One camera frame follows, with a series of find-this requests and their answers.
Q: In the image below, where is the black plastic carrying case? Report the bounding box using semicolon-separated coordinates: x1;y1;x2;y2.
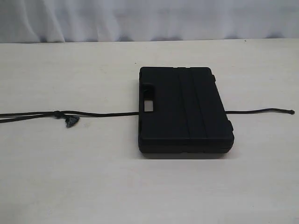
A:
138;67;235;154

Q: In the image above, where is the black braided rope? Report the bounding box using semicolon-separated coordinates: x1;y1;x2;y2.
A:
0;108;295;129

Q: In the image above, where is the white backdrop curtain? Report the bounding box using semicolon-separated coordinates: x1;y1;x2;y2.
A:
0;0;299;43

